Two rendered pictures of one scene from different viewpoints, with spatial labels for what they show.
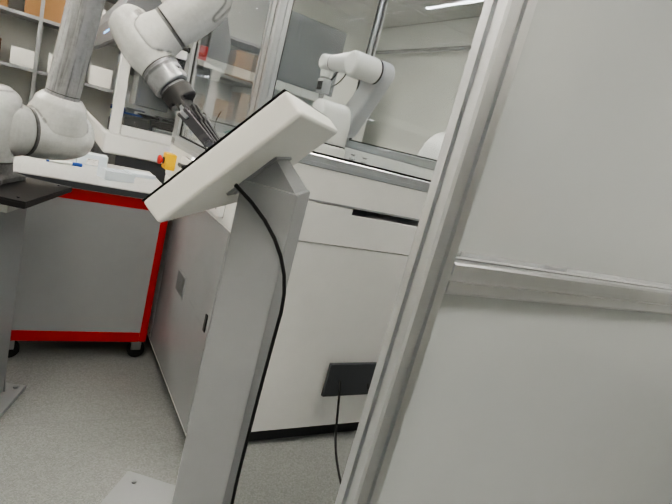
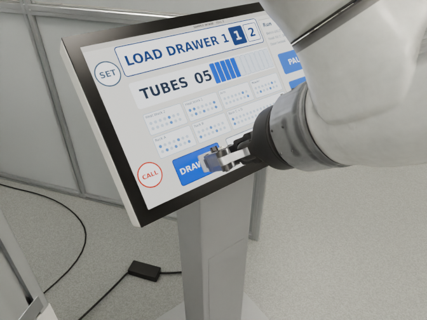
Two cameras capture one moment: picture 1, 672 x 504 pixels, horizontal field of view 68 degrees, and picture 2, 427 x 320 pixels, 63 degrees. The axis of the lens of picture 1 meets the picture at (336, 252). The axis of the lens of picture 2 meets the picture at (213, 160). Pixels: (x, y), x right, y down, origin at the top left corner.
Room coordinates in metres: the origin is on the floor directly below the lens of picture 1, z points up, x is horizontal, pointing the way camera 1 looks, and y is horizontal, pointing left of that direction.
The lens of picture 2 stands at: (1.49, 0.66, 1.36)
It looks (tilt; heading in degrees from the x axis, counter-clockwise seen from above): 36 degrees down; 230
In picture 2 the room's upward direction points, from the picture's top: straight up
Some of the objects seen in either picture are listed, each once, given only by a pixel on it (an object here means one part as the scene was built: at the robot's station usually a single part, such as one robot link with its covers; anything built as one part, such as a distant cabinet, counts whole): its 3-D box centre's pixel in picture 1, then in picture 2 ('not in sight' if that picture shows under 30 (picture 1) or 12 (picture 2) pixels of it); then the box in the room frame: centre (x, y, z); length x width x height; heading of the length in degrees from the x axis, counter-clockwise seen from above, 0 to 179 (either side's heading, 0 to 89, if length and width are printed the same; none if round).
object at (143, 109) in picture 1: (187, 105); not in sight; (3.57, 1.28, 1.13); 1.78 x 1.14 x 0.45; 33
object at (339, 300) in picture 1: (276, 297); not in sight; (2.17, 0.21, 0.40); 1.03 x 0.95 x 0.80; 33
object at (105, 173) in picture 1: (115, 174); not in sight; (2.06, 0.99, 0.78); 0.12 x 0.08 x 0.04; 139
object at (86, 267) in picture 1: (80, 253); not in sight; (2.13, 1.12, 0.38); 0.62 x 0.58 x 0.76; 33
